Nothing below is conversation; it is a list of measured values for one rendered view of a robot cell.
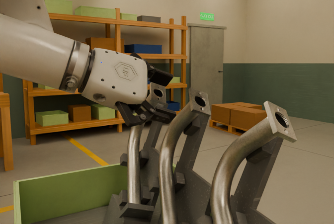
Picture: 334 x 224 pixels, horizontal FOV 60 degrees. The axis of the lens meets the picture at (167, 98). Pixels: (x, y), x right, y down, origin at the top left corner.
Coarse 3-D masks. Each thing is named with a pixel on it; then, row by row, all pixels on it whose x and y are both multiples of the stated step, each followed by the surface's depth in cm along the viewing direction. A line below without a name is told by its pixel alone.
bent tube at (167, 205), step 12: (192, 96) 54; (204, 96) 55; (192, 108) 52; (204, 108) 53; (180, 120) 57; (192, 120) 57; (168, 132) 59; (180, 132) 59; (168, 144) 59; (168, 156) 59; (168, 168) 57; (168, 180) 55; (168, 192) 54; (168, 204) 52; (168, 216) 50
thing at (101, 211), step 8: (96, 208) 81; (104, 208) 81; (160, 208) 81; (64, 216) 77; (72, 216) 77; (80, 216) 77; (88, 216) 77; (96, 216) 77; (104, 216) 77; (152, 216) 77
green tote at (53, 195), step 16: (48, 176) 75; (64, 176) 77; (80, 176) 79; (96, 176) 81; (112, 176) 83; (16, 192) 66; (32, 192) 74; (48, 192) 75; (64, 192) 77; (80, 192) 79; (96, 192) 82; (112, 192) 84; (16, 208) 59; (32, 208) 74; (48, 208) 76; (64, 208) 78; (80, 208) 80
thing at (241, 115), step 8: (216, 104) 569; (224, 104) 569; (232, 104) 569; (240, 104) 569; (248, 104) 569; (216, 112) 555; (224, 112) 533; (232, 112) 512; (240, 112) 496; (248, 112) 481; (256, 112) 477; (264, 112) 480; (216, 120) 556; (224, 120) 534; (232, 120) 514; (240, 120) 497; (248, 120) 482; (256, 120) 472; (216, 128) 555; (224, 128) 549; (232, 128) 518; (240, 128) 498; (248, 128) 483
